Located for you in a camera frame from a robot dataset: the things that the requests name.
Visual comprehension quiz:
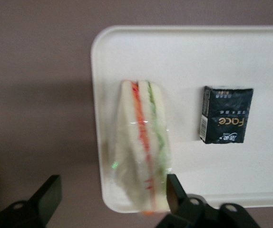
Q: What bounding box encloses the black Face tissue pack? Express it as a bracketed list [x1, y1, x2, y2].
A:
[198, 85, 254, 144]

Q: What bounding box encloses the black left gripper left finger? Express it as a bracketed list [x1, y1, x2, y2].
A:
[0, 174, 63, 228]

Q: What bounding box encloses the triangle sandwich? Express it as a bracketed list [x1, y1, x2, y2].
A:
[102, 79, 175, 216]

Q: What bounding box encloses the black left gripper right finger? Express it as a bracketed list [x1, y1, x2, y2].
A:
[155, 174, 261, 228]

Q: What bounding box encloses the beige rectangular serving tray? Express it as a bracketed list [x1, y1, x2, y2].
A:
[90, 25, 273, 213]

